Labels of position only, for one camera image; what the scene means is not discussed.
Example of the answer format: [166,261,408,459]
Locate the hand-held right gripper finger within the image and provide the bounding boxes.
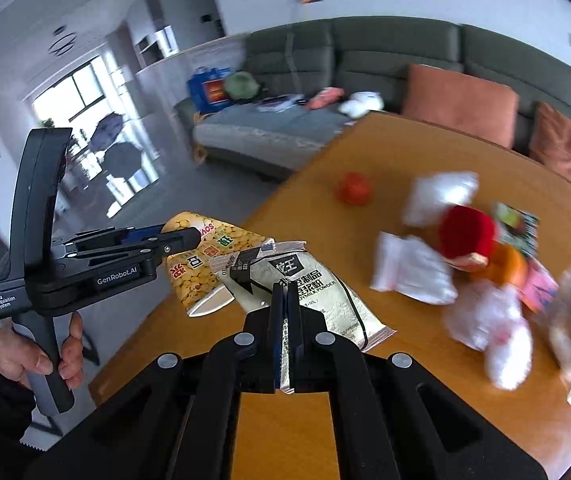
[26,283,287,480]
[286,282,557,480]

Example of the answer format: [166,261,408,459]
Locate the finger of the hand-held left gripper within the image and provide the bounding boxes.
[68,224,167,253]
[66,227,202,267]

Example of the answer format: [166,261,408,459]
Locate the yellow soybean print packet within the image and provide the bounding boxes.
[160,211,276,318]

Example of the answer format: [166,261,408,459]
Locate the silver powder packet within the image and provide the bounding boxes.
[210,240,397,353]

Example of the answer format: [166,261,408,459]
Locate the red tomato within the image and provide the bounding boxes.
[336,172,376,207]

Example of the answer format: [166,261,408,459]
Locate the white plastic bag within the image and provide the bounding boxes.
[442,280,535,392]
[403,171,480,227]

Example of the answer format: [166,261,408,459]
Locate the orange fruit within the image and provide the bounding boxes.
[470,242,529,288]

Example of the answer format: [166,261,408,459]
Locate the pink packet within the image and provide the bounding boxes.
[518,259,559,314]

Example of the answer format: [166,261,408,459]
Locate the person's left hand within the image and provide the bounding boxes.
[0,310,85,391]

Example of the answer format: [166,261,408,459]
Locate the grey umbrella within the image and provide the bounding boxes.
[105,140,145,179]

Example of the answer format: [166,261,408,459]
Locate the blue patterned umbrella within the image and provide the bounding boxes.
[88,112,125,154]

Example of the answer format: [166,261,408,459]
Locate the white zip bag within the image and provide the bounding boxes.
[369,232,459,306]

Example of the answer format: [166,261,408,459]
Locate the grey quilted sofa cover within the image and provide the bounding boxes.
[193,102,357,172]

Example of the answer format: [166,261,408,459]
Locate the blue shopping bag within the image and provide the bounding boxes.
[187,65,232,114]

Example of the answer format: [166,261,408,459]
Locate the green soft hat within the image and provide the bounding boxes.
[224,70,260,101]

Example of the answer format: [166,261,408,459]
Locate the blue white papers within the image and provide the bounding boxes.
[257,93,307,112]

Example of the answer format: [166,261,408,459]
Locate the pink plush toy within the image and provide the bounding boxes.
[306,87,345,110]

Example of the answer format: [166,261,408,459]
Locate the flat white plastic bag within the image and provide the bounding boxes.
[403,171,480,227]

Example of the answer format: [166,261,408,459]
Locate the red round container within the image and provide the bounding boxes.
[438,205,497,272]

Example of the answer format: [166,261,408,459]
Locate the white plush toy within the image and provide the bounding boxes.
[339,90,385,119]

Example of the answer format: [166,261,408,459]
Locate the green black snack packet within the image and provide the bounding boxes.
[492,202,540,261]

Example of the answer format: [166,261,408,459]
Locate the dark green sofa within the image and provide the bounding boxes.
[174,17,571,197]

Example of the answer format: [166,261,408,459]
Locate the large orange cushion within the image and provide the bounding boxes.
[399,63,520,149]

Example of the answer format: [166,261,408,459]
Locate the small orange cushion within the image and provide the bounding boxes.
[529,101,571,184]

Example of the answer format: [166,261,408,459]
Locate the ring ceiling lamp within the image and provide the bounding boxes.
[48,24,79,57]

